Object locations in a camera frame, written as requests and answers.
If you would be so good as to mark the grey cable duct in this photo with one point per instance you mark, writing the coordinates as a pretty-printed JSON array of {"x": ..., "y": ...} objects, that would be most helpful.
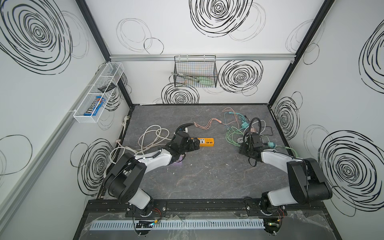
[{"x": 215, "y": 224}]

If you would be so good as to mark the orange power strip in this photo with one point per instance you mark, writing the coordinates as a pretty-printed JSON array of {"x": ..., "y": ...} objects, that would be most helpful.
[{"x": 206, "y": 142}]

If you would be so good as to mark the teal charger plug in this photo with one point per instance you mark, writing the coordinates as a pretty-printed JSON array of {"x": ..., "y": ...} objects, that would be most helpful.
[{"x": 271, "y": 145}]

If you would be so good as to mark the green charger plug with cable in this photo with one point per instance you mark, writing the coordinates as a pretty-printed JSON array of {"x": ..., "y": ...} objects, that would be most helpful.
[{"x": 234, "y": 135}]

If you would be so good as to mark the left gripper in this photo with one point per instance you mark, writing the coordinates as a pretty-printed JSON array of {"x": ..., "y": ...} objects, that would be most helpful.
[{"x": 192, "y": 144}]

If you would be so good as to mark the green item in basket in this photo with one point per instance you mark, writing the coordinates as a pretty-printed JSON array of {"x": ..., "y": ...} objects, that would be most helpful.
[{"x": 206, "y": 81}]

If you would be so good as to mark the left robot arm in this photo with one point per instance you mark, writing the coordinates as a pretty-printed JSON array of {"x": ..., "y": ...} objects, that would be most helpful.
[{"x": 123, "y": 180}]

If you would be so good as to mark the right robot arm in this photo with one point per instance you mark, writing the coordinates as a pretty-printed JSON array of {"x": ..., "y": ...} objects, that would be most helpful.
[{"x": 307, "y": 182}]

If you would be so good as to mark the blue candy pack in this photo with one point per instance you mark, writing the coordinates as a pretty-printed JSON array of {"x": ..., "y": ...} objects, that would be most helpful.
[{"x": 95, "y": 106}]

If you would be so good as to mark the black wire basket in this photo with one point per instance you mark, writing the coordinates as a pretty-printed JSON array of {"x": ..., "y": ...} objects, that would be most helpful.
[{"x": 188, "y": 67}]

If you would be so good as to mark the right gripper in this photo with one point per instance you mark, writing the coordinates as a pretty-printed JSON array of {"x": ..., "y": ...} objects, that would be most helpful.
[{"x": 245, "y": 149}]

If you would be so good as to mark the purple power strip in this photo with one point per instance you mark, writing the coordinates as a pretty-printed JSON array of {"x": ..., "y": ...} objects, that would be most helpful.
[{"x": 179, "y": 161}]

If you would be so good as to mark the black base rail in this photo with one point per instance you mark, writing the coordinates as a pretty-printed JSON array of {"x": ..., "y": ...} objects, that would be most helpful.
[{"x": 163, "y": 208}]

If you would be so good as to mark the white wire shelf basket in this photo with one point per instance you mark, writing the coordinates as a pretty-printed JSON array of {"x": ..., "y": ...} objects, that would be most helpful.
[{"x": 107, "y": 73}]

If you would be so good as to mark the white wall plug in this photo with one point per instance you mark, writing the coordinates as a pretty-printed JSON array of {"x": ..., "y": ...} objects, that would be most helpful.
[{"x": 126, "y": 118}]

